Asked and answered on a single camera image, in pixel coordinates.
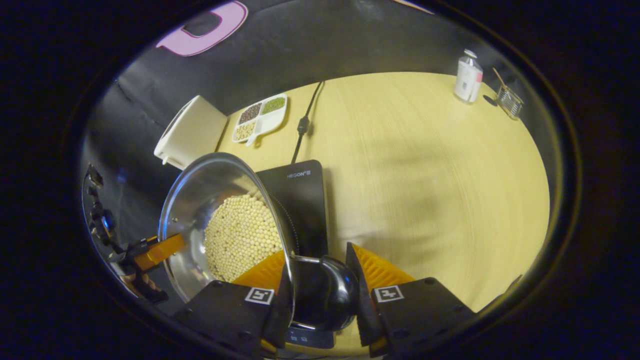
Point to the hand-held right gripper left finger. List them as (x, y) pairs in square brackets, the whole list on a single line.
[(225, 315)]

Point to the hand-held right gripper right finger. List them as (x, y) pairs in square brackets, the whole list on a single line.
[(425, 312)]

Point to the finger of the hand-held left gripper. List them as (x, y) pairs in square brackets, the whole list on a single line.
[(160, 250)]

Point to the steel pot with beans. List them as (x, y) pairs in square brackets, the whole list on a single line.
[(200, 190)]

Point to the black induction cooktop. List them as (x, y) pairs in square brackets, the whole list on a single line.
[(305, 210)]

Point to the white toaster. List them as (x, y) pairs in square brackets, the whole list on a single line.
[(192, 132)]

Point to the white divided dish of beans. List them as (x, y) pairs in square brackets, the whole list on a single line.
[(260, 117)]

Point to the glass jar with stick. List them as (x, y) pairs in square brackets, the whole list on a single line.
[(510, 102)]

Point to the white plastic bottle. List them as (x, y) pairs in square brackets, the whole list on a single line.
[(468, 77)]

